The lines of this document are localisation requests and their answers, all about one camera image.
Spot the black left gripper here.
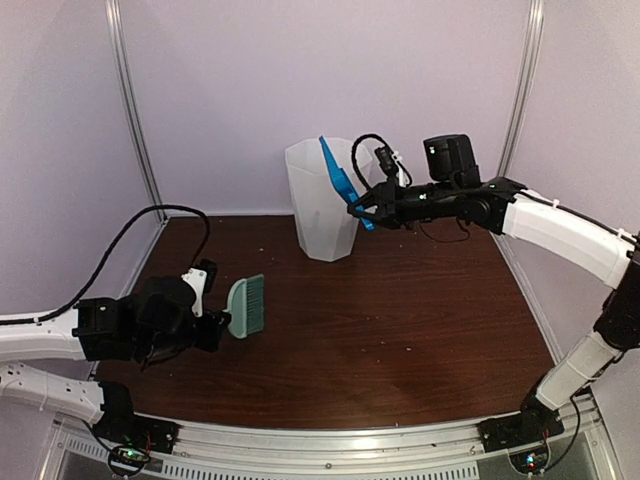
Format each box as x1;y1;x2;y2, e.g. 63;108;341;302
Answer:
136;304;230;359

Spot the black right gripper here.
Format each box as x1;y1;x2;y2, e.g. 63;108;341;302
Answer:
348;176;460;229

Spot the blue plastic dustpan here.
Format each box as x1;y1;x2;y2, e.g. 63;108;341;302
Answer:
319;136;376;231

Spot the mint green hand brush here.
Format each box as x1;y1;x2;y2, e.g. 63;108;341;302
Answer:
226;274;265;339

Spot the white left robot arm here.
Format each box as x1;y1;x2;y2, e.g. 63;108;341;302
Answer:
1;270;232;444

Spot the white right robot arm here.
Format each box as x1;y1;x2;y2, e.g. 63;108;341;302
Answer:
347;134;639;442

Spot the translucent white waste bin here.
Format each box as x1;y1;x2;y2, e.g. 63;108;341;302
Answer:
285;137;362;262

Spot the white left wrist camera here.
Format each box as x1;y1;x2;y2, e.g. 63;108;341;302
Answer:
181;259;218;317

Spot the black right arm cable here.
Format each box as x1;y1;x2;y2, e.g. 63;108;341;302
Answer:
350;133;416;191

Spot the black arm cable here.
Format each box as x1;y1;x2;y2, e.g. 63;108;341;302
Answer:
350;133;416;191
0;204;211;326

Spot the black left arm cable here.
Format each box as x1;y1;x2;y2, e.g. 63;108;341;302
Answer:
0;204;211;326

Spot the aluminium right frame rail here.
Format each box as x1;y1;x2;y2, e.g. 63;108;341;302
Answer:
492;0;545;314

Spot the aluminium frame rail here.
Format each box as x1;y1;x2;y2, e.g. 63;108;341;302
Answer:
105;0;167;294
492;0;545;314

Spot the aluminium left frame rail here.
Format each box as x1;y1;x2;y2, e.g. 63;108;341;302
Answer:
105;0;167;294

